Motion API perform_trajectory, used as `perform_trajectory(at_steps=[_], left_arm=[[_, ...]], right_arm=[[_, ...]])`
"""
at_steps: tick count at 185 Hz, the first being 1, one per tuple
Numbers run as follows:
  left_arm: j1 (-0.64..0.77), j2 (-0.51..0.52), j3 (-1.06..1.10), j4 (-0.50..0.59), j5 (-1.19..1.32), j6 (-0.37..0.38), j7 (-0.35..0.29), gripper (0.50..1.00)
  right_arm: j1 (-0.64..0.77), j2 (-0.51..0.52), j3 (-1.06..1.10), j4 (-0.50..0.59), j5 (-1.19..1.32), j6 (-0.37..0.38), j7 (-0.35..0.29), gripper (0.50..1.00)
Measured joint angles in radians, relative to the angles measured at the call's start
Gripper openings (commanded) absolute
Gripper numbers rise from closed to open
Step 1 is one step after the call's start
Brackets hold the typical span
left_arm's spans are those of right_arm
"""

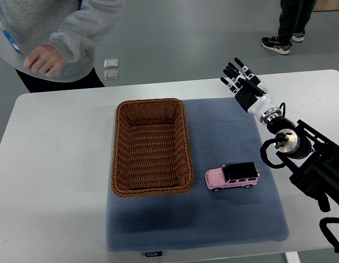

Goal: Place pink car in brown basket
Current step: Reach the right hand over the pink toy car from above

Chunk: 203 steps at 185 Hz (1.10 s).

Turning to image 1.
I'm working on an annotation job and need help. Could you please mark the blue grey cushion mat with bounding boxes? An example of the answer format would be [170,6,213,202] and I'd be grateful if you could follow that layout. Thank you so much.
[106,98,289,252]

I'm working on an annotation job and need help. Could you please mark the dark sneaker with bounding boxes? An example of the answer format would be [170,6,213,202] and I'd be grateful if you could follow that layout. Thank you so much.
[292,30,306,43]
[261,36,292,55]

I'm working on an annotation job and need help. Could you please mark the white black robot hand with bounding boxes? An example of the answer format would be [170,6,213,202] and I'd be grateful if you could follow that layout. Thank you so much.
[220,58,281,123]

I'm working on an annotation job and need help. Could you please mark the black cable loop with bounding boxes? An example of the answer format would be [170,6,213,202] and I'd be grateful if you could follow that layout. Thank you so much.
[259,102,293,169]

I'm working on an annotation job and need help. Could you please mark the upper silver floor plate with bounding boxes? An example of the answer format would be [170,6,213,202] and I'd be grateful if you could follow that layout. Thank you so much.
[104,59,118,68]

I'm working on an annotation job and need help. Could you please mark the pink toy car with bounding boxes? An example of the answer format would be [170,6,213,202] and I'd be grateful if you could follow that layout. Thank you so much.
[205,162,260,192]

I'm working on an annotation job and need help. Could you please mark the dark sneaker rear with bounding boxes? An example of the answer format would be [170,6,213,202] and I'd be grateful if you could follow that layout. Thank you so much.
[292,30,306,43]

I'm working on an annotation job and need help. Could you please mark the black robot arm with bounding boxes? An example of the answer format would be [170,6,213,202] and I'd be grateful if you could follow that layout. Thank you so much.
[221,58,339,212]

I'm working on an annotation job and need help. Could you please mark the standing person's dark legs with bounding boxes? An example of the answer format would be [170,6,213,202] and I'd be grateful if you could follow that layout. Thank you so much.
[278,0,316,43]

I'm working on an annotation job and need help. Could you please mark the lower silver floor plate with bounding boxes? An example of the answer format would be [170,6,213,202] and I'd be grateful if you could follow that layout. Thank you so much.
[104,69,119,81]

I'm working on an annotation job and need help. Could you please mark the grey sweatshirt torso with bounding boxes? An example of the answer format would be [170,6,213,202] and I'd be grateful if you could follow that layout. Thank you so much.
[0,1,95,82]

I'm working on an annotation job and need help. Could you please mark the person's bare hand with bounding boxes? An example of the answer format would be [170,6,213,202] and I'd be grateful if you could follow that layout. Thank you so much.
[23,44,66,77]

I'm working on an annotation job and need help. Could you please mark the dark sneaker front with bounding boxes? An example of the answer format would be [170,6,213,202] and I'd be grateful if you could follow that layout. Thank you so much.
[261,36,292,55]

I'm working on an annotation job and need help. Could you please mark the black cable lower right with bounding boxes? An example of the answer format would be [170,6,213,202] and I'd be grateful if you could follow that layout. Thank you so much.
[319,217,339,254]

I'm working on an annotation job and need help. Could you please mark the grey sweatshirt forearm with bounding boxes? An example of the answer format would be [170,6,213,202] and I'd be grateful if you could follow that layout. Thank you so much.
[49,1,125,63]

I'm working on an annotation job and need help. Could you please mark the brown wicker basket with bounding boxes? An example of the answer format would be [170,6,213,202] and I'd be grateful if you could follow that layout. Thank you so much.
[110,98,195,197]

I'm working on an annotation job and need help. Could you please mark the blue lanyard badge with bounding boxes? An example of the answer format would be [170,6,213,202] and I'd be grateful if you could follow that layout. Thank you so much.
[0,19,24,56]

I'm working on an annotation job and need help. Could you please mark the silver floor plate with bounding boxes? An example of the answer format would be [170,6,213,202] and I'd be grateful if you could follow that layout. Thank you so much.
[104,59,118,68]
[104,69,119,81]

